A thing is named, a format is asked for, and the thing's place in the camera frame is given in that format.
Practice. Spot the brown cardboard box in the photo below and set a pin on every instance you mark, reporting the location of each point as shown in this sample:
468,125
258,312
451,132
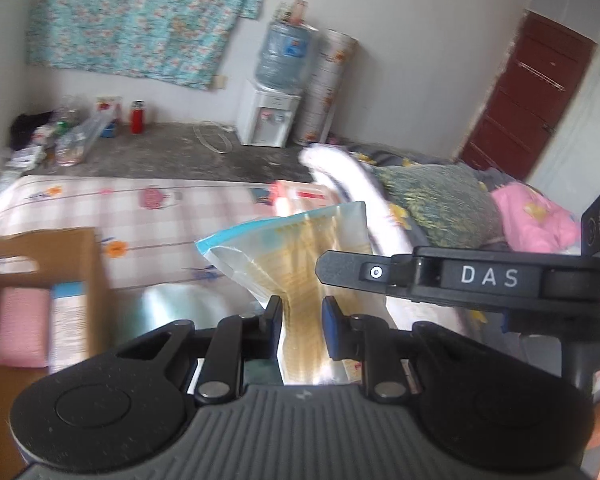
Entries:
92,280

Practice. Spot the pink textured packet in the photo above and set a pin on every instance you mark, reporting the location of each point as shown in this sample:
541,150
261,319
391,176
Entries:
22,327

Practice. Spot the rolled printed mat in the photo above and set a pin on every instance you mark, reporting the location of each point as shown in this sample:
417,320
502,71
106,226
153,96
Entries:
325,90

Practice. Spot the red thermos bottle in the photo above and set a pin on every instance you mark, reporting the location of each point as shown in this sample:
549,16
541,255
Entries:
138,120

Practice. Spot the white towel blanket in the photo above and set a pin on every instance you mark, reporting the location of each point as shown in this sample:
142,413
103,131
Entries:
345,170

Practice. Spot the blue white carton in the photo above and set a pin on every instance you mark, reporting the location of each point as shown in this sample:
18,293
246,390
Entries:
67,325

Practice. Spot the black bag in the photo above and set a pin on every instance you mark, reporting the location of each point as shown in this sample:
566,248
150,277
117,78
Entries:
30,130

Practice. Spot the pink quilt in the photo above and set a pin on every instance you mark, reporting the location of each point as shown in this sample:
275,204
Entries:
540,220

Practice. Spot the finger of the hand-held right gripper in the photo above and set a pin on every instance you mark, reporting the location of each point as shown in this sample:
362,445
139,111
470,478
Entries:
480,277

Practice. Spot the clear cotton swab bag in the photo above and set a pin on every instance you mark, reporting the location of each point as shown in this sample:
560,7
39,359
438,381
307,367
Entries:
300,250

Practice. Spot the wall socket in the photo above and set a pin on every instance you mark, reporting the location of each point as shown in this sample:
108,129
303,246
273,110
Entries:
221,82

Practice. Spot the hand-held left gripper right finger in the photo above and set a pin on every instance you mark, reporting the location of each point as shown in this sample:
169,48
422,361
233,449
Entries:
332,330

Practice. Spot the clear plastic bottle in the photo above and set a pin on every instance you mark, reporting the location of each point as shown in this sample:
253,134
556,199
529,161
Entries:
82,137

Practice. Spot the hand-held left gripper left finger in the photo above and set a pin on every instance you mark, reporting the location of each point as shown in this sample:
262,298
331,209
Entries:
274,320

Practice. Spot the pink tissue packet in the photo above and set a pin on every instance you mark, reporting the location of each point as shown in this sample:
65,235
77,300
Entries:
305,195

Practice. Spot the white water dispenser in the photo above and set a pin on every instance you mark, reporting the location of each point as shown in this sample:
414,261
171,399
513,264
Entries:
267,120

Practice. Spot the blue water dispenser bottle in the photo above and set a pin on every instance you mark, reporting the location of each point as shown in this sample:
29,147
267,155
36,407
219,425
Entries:
285,60

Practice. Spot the teal floral wall cloth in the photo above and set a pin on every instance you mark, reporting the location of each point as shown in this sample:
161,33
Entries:
140,15

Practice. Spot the dark red door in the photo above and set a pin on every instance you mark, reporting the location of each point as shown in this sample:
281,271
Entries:
525,100

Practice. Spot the green leaf pillow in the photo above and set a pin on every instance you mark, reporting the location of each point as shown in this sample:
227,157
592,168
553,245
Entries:
440,205

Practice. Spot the grey quilt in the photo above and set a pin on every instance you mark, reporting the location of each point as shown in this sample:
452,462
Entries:
430,157

